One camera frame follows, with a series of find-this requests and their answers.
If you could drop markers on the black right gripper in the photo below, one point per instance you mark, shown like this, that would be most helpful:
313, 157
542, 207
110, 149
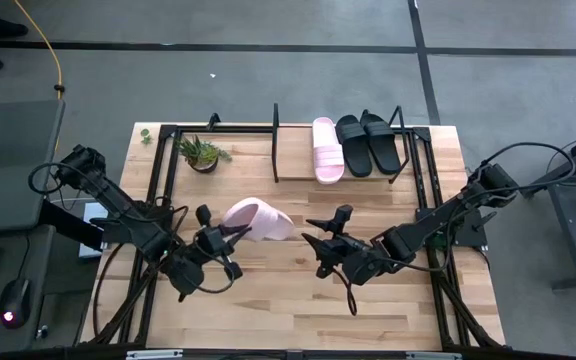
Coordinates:
345, 250

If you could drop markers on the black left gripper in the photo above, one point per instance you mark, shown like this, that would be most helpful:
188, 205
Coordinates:
213, 242

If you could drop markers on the pink slide sandal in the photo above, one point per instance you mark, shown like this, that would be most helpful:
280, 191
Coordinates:
328, 155
268, 220

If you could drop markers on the black slide sandal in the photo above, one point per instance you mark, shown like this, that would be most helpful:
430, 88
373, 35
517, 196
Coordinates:
355, 155
385, 155

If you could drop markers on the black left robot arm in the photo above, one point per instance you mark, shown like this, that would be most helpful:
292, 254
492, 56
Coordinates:
118, 205

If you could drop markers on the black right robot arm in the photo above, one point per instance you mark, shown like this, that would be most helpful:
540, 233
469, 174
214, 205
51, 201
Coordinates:
428, 225

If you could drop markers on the potted succulent plant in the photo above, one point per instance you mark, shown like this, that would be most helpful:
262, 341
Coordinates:
203, 156

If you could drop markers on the small green plant sprig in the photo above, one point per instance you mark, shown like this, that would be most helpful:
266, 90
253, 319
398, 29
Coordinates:
146, 136

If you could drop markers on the white box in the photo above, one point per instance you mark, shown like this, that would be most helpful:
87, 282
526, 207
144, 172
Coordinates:
93, 215

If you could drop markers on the black computer mouse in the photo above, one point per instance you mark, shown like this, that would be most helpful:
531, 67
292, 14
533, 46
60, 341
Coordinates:
18, 300

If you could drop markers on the grey desk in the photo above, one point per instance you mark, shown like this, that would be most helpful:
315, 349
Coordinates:
8, 165

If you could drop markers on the dark metal desk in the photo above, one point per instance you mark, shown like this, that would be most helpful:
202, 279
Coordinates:
568, 225

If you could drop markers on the wooden shelf black metal frame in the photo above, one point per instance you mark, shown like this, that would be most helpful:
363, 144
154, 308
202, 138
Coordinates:
293, 155

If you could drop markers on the black metal rig frame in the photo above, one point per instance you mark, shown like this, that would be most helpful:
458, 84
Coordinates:
243, 129

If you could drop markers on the black metal bracket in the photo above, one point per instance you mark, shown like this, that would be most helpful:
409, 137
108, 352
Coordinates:
213, 120

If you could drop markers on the silver metal bracket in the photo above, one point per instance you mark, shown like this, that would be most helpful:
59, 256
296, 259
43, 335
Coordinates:
433, 356
153, 354

